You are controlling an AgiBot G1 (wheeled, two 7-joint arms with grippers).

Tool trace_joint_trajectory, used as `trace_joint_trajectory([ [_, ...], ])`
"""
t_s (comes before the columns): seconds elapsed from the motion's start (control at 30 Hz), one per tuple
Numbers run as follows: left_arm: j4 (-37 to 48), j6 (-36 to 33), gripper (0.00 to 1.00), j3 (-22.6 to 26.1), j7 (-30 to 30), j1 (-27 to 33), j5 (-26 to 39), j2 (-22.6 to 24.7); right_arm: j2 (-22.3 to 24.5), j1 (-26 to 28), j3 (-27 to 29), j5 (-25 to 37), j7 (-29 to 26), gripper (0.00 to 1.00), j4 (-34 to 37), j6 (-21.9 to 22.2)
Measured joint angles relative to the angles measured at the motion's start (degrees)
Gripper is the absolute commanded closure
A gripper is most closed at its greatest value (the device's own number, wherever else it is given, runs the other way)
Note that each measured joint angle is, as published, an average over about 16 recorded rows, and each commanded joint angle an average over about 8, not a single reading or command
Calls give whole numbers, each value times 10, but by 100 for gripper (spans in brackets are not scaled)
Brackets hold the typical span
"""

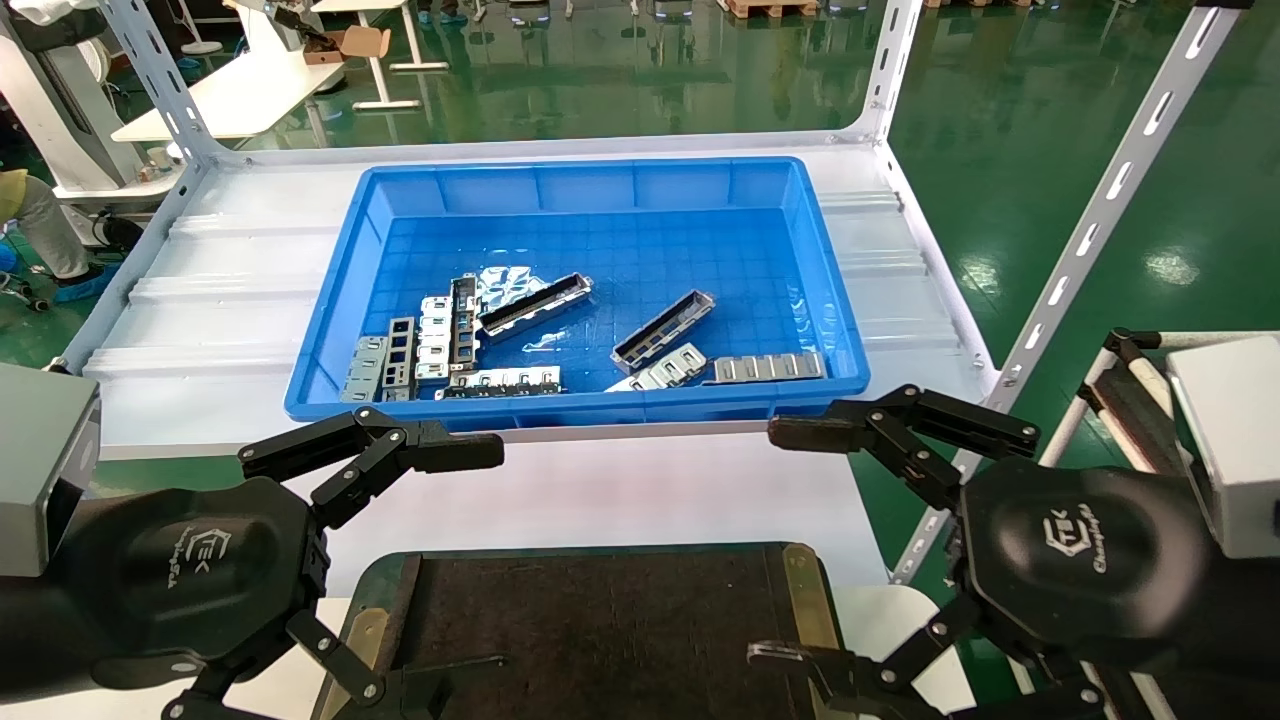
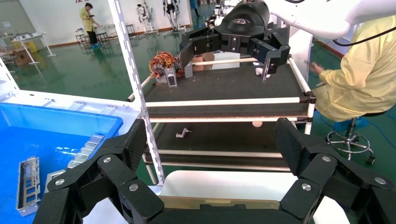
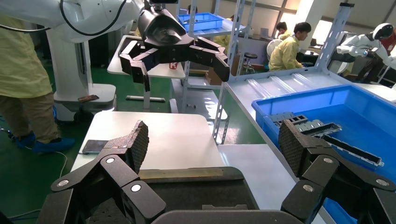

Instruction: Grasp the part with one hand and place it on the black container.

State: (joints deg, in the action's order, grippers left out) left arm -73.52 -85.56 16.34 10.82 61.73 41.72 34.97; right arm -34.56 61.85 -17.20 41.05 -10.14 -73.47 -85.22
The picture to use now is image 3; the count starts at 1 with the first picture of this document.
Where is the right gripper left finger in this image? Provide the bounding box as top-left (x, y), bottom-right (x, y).
top-left (36, 119), bottom-right (167, 224)

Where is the white standing fan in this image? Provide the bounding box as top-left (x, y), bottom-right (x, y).
top-left (266, 38), bottom-right (283, 61)

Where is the large blue plastic bin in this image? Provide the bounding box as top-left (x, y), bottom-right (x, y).
top-left (251, 85), bottom-right (396, 224)

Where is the small brown flat device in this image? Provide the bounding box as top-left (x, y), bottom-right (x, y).
top-left (78, 94), bottom-right (100, 103)

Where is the small blue plastic bin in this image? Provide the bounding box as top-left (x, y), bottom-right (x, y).
top-left (177, 12), bottom-right (224, 32)

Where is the black round stool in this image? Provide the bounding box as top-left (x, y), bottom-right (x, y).
top-left (242, 52), bottom-right (258, 75)

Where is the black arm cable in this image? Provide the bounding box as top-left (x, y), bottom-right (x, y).
top-left (0, 0), bottom-right (128, 37)

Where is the white humanoid robot black visor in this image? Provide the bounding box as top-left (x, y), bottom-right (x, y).
top-left (336, 23), bottom-right (396, 84)

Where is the dark smartphone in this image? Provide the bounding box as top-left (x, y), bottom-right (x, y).
top-left (82, 140), bottom-right (109, 155)

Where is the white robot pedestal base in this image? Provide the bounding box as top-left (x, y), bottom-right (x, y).
top-left (46, 29), bottom-right (118, 123)

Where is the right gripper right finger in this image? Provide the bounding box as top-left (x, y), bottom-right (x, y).
top-left (278, 119), bottom-right (396, 224)

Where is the black container with brass edges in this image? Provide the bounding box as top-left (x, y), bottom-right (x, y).
top-left (136, 167), bottom-right (260, 214)

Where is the white pedestal desk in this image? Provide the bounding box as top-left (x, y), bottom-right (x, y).
top-left (106, 35), bottom-right (187, 112)

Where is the white floor cable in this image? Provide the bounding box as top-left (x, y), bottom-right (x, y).
top-left (7, 210), bottom-right (42, 221)
top-left (52, 150), bottom-right (68, 179)

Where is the flat grey metal part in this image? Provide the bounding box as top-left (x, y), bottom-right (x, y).
top-left (268, 112), bottom-right (295, 122)

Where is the light silver ribbed part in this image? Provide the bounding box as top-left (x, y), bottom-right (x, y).
top-left (295, 119), bottom-right (325, 132)

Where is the grey metal rack with shelves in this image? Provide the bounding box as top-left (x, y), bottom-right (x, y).
top-left (169, 0), bottom-right (252, 122)

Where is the brown cardboard box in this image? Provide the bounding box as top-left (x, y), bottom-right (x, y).
top-left (205, 54), bottom-right (241, 86)

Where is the white table with rounded corners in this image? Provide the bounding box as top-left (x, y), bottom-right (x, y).
top-left (70, 111), bottom-right (226, 173)

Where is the dark grey slotted part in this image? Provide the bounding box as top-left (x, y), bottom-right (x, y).
top-left (276, 115), bottom-right (309, 128)

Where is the narrow dark framed part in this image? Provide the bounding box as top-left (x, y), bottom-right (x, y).
top-left (304, 123), bottom-right (343, 138)

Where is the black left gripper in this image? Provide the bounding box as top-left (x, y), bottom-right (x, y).
top-left (119, 7), bottom-right (231, 92)

